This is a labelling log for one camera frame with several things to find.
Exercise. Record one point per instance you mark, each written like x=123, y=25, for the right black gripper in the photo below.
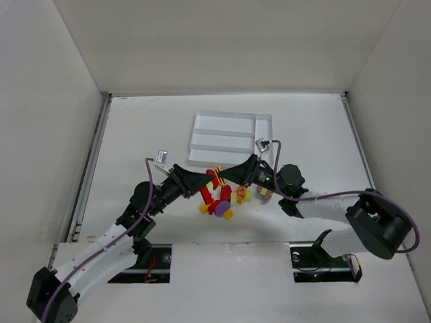
x=251, y=170

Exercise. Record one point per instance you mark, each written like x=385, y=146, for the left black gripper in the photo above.
x=180, y=182

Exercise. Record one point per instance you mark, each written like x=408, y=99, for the light green lego piece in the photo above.
x=212, y=185

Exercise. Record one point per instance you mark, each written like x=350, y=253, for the yellow striped lego brick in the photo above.
x=220, y=179

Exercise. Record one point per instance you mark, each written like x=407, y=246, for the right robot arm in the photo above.
x=371, y=223

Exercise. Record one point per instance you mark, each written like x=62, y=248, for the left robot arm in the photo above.
x=55, y=294

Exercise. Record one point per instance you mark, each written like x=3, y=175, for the orange patterned lego piece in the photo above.
x=243, y=195

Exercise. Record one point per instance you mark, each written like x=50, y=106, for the red rounded lego brick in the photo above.
x=226, y=193

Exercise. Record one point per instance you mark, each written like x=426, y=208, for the purple tan lego piece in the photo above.
x=264, y=194

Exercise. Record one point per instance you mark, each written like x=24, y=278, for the dark red lego brick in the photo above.
x=211, y=208

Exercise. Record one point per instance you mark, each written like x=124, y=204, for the white divided tray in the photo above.
x=228, y=138

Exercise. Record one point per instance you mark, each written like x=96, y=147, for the small orange lego piece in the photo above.
x=228, y=214

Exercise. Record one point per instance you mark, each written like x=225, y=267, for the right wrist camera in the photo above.
x=262, y=145

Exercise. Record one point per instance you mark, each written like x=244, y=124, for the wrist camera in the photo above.
x=160, y=158
x=262, y=145

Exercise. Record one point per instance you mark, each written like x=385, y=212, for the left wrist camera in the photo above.
x=160, y=158

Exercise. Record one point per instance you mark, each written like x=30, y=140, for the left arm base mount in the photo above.
x=155, y=270

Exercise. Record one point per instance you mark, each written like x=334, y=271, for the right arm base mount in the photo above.
x=312, y=264

